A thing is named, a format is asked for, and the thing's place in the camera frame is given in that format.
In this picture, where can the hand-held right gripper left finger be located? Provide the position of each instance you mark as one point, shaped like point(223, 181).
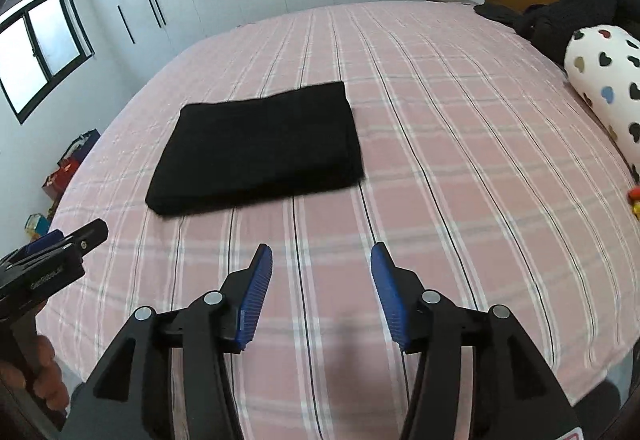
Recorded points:
point(257, 290)

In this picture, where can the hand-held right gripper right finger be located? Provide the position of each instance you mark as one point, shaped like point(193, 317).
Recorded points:
point(387, 295)

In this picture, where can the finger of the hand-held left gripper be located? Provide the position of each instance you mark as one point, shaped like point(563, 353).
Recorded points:
point(92, 232)
point(47, 240)

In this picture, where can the black pants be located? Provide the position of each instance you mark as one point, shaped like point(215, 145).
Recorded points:
point(260, 149)

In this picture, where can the person's left hand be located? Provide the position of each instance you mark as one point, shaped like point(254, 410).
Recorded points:
point(50, 385)

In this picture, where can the teal box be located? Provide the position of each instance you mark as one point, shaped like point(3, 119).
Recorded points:
point(37, 225)

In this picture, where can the large red paper bag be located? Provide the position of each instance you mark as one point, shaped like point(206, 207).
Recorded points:
point(55, 185)

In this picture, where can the small red paper bag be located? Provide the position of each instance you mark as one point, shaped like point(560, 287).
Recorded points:
point(69, 167)

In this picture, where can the navy blue paper bag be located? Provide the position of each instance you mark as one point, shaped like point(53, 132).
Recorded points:
point(80, 147)

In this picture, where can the bed with pink striped sheet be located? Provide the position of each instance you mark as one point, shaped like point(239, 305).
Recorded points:
point(450, 144)

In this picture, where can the black framed window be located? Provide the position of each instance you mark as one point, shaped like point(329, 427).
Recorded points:
point(30, 49)

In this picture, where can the red and yellow toy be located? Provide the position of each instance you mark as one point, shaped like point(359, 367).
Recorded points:
point(635, 202)

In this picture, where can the white heart print pillow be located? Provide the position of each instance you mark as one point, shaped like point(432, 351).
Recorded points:
point(605, 84)

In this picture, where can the pile of black clothes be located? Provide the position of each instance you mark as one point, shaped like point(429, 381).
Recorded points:
point(590, 9)

